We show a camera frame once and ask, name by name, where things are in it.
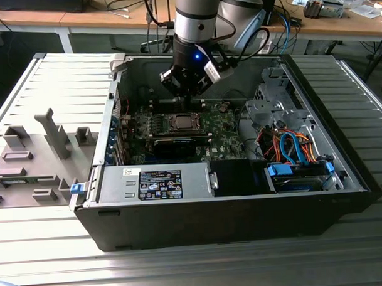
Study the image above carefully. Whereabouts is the black PC case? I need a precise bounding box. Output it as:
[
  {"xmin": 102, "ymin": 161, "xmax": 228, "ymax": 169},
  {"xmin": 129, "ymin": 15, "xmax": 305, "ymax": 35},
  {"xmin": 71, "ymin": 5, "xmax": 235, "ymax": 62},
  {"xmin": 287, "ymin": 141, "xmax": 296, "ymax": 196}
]
[{"xmin": 64, "ymin": 45, "xmax": 382, "ymax": 253}]

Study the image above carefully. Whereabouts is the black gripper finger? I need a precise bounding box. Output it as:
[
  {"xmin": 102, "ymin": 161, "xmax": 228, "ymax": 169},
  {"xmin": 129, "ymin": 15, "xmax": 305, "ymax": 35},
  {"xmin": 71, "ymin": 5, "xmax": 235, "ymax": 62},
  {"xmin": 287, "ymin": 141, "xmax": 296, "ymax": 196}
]
[
  {"xmin": 184, "ymin": 75, "xmax": 215, "ymax": 110},
  {"xmin": 159, "ymin": 65, "xmax": 188, "ymax": 111}
]

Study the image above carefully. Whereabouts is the black plastic shroud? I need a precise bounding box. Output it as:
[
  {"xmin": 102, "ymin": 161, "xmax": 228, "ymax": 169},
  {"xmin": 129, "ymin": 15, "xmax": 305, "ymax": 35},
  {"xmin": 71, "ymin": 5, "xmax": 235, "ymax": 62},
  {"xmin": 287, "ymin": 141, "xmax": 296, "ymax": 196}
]
[{"xmin": 208, "ymin": 158, "xmax": 269, "ymax": 198}]

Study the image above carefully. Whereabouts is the metal socket cover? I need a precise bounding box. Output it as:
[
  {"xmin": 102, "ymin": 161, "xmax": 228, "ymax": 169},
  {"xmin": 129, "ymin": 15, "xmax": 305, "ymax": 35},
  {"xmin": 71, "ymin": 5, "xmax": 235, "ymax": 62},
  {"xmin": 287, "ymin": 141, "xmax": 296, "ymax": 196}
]
[{"xmin": 169, "ymin": 112, "xmax": 199, "ymax": 132}]

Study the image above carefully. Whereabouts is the grey parts rack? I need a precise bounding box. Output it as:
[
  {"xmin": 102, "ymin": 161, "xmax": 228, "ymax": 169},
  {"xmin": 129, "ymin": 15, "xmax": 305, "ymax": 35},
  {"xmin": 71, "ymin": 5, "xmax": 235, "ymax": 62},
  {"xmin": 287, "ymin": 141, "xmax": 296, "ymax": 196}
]
[{"xmin": 0, "ymin": 105, "xmax": 103, "ymax": 209}]

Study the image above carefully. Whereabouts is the orange wire bundle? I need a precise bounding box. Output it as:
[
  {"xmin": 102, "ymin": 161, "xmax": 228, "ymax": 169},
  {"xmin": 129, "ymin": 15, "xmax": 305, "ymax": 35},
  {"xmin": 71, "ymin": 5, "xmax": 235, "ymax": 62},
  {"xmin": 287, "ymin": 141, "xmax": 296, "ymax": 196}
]
[{"xmin": 258, "ymin": 128, "xmax": 321, "ymax": 165}]

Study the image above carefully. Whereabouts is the wooden desk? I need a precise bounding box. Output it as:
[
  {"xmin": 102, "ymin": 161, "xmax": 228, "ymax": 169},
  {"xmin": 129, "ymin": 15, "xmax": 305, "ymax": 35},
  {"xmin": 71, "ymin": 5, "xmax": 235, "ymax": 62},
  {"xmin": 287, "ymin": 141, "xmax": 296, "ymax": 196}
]
[
  {"xmin": 258, "ymin": 0, "xmax": 382, "ymax": 47},
  {"xmin": 0, "ymin": 0, "xmax": 179, "ymax": 56}
]

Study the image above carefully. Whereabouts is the black camera cable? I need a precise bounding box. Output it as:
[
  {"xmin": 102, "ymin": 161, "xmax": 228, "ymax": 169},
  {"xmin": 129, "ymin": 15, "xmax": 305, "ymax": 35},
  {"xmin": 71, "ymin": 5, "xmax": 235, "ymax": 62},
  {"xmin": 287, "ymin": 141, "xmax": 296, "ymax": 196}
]
[{"xmin": 229, "ymin": 26, "xmax": 272, "ymax": 69}]

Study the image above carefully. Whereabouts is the grey power supply unit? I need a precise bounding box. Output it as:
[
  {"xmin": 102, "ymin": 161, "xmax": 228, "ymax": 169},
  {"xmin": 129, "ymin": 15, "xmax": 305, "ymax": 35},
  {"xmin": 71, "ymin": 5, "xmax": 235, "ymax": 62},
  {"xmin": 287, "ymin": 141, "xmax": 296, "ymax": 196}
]
[{"xmin": 96, "ymin": 162, "xmax": 213, "ymax": 203}]

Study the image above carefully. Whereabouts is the black speaker box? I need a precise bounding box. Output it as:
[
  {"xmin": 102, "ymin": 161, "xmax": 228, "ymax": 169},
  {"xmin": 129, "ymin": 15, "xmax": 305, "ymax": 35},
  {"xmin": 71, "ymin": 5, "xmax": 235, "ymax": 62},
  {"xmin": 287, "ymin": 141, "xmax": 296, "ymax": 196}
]
[{"xmin": 261, "ymin": 0, "xmax": 279, "ymax": 27}]

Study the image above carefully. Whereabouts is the white adapter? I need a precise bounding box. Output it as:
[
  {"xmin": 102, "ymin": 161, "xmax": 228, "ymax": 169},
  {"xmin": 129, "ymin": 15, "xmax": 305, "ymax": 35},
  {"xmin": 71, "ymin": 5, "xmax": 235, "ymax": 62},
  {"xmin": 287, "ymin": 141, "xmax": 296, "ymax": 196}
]
[{"xmin": 260, "ymin": 39, "xmax": 274, "ymax": 55}]

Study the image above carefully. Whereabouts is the metal drive cage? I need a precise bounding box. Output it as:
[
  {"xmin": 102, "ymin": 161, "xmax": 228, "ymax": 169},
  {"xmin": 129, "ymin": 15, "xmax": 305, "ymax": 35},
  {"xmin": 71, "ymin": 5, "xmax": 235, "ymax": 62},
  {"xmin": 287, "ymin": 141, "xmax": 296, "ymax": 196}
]
[{"xmin": 243, "ymin": 65, "xmax": 319, "ymax": 139}]

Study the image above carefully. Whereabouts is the black flat device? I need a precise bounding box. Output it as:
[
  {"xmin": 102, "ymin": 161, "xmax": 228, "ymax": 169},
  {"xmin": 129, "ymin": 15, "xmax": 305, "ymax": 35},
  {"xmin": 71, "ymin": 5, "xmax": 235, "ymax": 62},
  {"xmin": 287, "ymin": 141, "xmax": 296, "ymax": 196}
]
[{"xmin": 0, "ymin": 0, "xmax": 87, "ymax": 16}]

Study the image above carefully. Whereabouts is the blue wire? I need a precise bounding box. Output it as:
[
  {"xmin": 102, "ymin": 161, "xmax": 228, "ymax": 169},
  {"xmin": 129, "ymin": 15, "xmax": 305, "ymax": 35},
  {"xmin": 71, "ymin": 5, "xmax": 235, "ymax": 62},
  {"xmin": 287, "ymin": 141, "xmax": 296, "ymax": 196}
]
[{"xmin": 278, "ymin": 131, "xmax": 309, "ymax": 166}]

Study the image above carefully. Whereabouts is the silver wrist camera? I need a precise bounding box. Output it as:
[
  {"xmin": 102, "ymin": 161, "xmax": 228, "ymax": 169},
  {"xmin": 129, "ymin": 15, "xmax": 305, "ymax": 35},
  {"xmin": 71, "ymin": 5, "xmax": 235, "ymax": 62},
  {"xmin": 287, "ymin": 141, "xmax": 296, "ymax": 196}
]
[{"xmin": 203, "ymin": 55, "xmax": 235, "ymax": 85}]

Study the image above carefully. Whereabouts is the CPU socket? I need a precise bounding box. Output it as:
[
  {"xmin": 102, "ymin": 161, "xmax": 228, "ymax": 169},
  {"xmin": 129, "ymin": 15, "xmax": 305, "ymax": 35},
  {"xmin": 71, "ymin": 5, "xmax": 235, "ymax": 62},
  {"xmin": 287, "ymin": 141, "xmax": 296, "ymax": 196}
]
[{"xmin": 168, "ymin": 111, "xmax": 207, "ymax": 134}]

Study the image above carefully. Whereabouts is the green RAM stick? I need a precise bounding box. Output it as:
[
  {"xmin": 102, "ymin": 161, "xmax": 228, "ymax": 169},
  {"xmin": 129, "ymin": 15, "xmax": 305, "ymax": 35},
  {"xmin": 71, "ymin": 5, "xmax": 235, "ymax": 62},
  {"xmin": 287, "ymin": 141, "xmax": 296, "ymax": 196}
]
[{"xmin": 2, "ymin": 177, "xmax": 36, "ymax": 185}]

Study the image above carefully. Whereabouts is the CPU cooler with fan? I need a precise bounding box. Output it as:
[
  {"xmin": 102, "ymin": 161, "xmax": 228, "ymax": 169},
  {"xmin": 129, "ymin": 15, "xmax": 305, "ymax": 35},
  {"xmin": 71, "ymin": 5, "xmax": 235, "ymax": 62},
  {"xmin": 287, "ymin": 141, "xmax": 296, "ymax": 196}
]
[{"xmin": 303, "ymin": 0, "xmax": 346, "ymax": 20}]

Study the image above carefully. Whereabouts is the clear plastic bag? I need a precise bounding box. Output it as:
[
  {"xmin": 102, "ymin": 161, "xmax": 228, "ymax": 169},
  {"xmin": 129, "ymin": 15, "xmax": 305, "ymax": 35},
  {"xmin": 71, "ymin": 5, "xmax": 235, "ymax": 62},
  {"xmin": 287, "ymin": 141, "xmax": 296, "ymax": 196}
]
[{"xmin": 351, "ymin": 3, "xmax": 382, "ymax": 19}]

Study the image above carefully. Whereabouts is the green motherboard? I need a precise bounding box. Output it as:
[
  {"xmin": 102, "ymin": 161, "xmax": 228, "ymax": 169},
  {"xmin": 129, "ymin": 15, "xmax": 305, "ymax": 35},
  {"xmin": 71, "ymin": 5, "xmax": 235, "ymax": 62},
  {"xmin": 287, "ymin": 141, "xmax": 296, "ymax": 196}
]
[{"xmin": 119, "ymin": 98, "xmax": 248, "ymax": 167}]

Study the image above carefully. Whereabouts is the black graphics card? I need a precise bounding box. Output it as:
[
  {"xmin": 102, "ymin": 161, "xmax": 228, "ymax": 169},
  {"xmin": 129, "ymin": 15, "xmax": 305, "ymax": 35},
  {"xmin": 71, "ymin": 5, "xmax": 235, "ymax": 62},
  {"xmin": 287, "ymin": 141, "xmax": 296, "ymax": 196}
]
[{"xmin": 152, "ymin": 137, "xmax": 197, "ymax": 159}]

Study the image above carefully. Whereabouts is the hard disk in blue carrier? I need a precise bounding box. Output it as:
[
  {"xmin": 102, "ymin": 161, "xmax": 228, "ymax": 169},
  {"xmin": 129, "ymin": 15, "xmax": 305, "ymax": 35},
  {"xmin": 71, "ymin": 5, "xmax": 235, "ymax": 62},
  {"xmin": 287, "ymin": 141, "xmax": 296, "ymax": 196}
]
[{"xmin": 263, "ymin": 161, "xmax": 336, "ymax": 194}]

